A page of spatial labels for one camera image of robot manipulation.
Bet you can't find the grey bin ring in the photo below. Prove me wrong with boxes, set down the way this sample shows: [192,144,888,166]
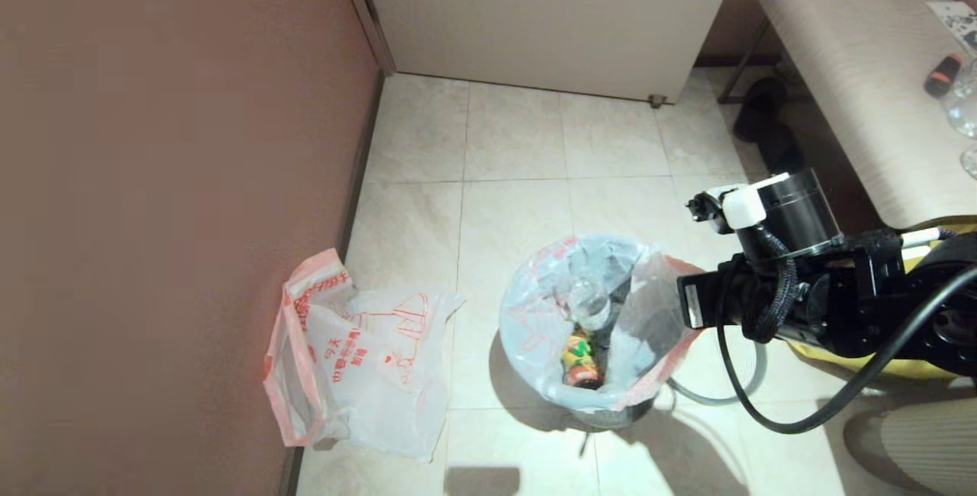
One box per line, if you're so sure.
[668,340,768,407]

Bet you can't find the white red-printed trash bag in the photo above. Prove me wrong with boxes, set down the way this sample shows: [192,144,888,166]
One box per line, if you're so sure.
[263,250,466,464]
[500,234,707,413]

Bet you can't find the yellow fabric bag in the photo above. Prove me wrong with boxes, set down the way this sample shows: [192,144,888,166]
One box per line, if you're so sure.
[786,221,977,381]

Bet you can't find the black round trash bin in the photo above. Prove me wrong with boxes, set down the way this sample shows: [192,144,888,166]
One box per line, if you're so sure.
[550,393,659,433]

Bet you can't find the empty white red-printed trash bag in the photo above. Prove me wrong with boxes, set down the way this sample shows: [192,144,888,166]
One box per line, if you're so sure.
[263,250,466,464]

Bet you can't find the clear plastic bottle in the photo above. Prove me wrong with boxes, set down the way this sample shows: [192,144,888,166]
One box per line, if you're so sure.
[561,275,615,331]

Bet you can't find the colourful snack packet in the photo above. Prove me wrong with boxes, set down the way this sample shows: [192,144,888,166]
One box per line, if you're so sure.
[561,332,604,390]

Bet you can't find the light woodgrain desk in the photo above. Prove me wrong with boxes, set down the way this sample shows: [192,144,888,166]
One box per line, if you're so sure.
[716,0,977,230]

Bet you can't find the black marker with red band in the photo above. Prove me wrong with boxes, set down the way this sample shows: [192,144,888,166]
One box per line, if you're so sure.
[924,53,964,98]

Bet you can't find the white leaflet with blue print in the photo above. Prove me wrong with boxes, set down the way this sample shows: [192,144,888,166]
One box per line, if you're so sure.
[925,0,977,53]

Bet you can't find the white door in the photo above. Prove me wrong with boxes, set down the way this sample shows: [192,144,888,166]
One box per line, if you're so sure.
[353,0,746,105]

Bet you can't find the grey skirting board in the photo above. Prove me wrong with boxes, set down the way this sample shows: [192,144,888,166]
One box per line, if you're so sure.
[279,72,386,496]

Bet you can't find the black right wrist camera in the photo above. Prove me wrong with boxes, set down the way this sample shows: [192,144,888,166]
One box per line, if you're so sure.
[685,169,844,262]

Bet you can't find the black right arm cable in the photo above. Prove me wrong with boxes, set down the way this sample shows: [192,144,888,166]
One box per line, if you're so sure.
[716,259,977,436]

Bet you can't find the beige door frame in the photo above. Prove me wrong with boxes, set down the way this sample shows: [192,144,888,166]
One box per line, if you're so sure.
[330,0,398,77]

